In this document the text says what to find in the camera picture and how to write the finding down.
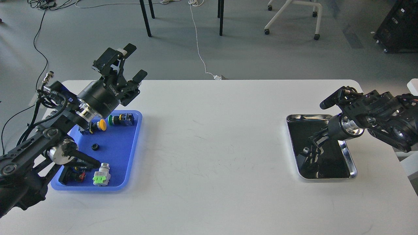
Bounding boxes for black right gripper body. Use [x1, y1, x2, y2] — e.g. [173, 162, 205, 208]
[328, 114, 364, 141]

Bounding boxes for black equipment case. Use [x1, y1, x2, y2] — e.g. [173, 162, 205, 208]
[373, 0, 418, 53]

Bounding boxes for small black gear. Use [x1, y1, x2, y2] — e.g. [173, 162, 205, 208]
[91, 143, 100, 151]

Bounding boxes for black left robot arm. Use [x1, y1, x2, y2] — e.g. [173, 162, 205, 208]
[0, 43, 147, 216]

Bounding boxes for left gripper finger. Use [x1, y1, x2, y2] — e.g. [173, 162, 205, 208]
[92, 43, 137, 82]
[124, 70, 148, 95]

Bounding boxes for white cable on floor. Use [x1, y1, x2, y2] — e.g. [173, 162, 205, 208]
[76, 0, 222, 81]

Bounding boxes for blue plastic tray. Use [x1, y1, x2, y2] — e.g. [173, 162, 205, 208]
[51, 110, 142, 192]

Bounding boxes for shiny metal tray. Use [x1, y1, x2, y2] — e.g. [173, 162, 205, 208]
[286, 114, 357, 180]

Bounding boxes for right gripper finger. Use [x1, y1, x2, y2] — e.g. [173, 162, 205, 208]
[308, 128, 330, 143]
[309, 139, 329, 159]

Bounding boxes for black cable on floor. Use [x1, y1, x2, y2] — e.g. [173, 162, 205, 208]
[0, 0, 75, 157]

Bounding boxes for green knob black switch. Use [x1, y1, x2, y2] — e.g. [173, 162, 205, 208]
[106, 113, 135, 126]

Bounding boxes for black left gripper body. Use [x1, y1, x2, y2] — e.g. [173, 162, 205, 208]
[77, 81, 140, 118]

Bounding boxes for green and grey push button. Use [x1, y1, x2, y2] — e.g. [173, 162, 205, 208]
[92, 163, 111, 186]

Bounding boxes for black and red switch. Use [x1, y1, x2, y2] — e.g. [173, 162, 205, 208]
[58, 166, 87, 185]

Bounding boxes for white object at edge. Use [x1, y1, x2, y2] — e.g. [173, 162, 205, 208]
[407, 78, 418, 96]

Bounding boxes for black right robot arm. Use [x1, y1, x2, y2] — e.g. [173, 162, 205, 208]
[301, 86, 417, 163]

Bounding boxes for black table legs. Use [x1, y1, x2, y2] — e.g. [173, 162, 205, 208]
[139, 0, 225, 37]

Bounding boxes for yellow push button switch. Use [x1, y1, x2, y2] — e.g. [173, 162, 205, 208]
[78, 119, 107, 135]

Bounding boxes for white rolling chair base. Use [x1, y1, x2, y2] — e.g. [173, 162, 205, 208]
[264, 0, 323, 41]

